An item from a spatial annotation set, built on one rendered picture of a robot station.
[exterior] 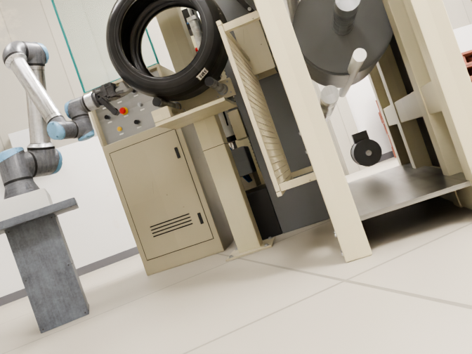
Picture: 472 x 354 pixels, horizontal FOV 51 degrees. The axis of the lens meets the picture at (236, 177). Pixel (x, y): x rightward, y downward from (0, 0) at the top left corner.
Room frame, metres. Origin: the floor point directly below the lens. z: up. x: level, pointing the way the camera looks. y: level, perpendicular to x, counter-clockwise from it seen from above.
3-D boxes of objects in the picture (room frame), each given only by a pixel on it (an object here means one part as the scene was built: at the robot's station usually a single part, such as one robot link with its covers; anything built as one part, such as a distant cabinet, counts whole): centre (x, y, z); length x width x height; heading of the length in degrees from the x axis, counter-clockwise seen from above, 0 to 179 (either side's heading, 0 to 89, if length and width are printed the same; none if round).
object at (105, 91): (2.57, 0.49, 1.05); 0.12 x 0.08 x 0.09; 80
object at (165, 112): (2.61, 0.21, 0.84); 0.36 x 0.09 x 0.06; 170
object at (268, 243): (2.84, 0.05, 0.01); 0.27 x 0.27 x 0.02; 80
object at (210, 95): (2.76, 0.05, 0.90); 0.40 x 0.03 x 0.10; 80
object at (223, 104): (2.59, 0.08, 0.80); 0.37 x 0.36 x 0.02; 80
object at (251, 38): (2.74, -0.34, 1.05); 0.20 x 0.15 x 0.30; 170
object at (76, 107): (2.60, 0.66, 1.04); 0.12 x 0.09 x 0.10; 80
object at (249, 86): (2.31, -0.21, 0.65); 0.90 x 0.02 x 0.70; 170
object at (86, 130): (2.58, 0.67, 0.93); 0.12 x 0.09 x 0.12; 144
